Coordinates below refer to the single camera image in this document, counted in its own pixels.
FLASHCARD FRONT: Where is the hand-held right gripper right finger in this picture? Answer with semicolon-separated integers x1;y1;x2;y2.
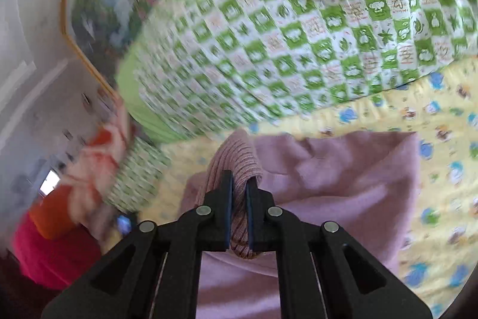
244;180;434;319

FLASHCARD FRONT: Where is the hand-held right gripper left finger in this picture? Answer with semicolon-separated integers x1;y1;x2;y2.
40;170;234;319

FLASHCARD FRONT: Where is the purple knit sweater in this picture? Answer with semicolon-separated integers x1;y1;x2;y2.
179;128;422;319

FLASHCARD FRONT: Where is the green checkered pillow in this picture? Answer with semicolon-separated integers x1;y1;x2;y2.
106;138;170;211

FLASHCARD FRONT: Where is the red and white floral blanket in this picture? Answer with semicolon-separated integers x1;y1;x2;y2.
69;98;131;241

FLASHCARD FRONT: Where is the orange cloth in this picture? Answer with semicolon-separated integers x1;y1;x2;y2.
29;188;77;240

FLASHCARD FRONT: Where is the red cloth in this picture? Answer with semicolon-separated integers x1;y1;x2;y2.
11;218;103;290

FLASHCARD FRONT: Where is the green checkered quilt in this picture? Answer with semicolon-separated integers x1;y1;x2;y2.
116;0;478;144

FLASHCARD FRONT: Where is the yellow bear-print bed sheet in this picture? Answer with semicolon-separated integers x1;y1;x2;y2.
142;57;478;318

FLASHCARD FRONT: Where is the white wardrobe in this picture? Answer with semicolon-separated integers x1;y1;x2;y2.
0;0;113;200

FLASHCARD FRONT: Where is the gold-framed landscape painting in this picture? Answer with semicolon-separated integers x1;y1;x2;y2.
62;0;210;99

